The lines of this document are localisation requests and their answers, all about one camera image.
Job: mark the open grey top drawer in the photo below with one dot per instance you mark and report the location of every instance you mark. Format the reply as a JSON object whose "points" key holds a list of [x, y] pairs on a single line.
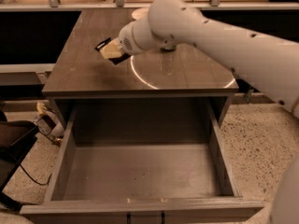
{"points": [[142, 162]]}

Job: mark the green soda can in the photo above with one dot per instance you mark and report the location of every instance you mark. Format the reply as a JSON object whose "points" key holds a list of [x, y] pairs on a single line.
{"points": [[169, 48]]}

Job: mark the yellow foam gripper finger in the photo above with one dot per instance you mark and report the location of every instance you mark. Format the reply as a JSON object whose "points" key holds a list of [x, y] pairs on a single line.
{"points": [[111, 48]]}

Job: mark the black rxbar chocolate wrapper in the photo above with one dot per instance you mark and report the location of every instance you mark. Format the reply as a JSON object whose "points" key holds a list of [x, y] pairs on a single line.
{"points": [[116, 61]]}

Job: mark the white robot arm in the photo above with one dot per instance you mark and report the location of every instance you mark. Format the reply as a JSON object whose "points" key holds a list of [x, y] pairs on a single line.
{"points": [[268, 63]]}

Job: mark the grey wooden drawer cabinet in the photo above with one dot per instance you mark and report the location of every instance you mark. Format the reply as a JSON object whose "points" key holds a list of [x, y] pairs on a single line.
{"points": [[82, 73]]}

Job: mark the black chair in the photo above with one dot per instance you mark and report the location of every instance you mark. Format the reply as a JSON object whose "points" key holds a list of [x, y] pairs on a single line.
{"points": [[16, 140]]}

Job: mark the white ceramic bowl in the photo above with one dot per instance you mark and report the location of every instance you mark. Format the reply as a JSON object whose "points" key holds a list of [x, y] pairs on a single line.
{"points": [[140, 13]]}

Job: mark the metal clamp under rail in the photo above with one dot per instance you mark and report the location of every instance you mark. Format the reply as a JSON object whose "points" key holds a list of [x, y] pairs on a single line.
{"points": [[247, 95]]}

